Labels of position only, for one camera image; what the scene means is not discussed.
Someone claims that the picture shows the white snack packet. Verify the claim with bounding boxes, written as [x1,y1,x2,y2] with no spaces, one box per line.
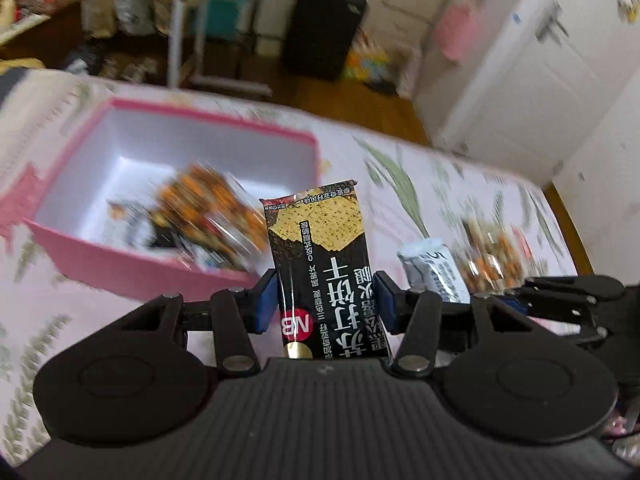
[397,237,471,304]

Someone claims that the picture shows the black cracker packet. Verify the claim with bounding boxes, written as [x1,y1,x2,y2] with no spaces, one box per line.
[262,180,390,361]

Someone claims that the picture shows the clear bag coated peanuts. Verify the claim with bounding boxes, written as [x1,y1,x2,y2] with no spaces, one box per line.
[451,218,526,294]

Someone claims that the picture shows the floral bed sheet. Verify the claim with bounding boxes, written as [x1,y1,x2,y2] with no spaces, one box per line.
[1,68,575,466]

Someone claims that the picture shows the pink cardboard box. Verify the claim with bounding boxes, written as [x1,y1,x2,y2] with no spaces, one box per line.
[25,99,320,300]

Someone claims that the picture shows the colourful gift bag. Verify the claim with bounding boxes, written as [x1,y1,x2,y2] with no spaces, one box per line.
[342,29,390,84]

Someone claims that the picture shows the white door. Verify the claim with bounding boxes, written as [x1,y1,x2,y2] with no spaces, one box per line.
[432,0,639,184]

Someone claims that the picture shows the pink hanging bag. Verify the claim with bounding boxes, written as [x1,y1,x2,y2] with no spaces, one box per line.
[434,2,480,63]

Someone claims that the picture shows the wooden rolling desk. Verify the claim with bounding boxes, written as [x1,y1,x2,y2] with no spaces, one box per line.
[162,0,362,99]

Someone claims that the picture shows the black suitcase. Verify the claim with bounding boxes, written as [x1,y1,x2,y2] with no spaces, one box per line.
[280,0,368,81]

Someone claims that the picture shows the wooden nightstand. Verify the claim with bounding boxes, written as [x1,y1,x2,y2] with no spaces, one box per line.
[1,0,85,68]

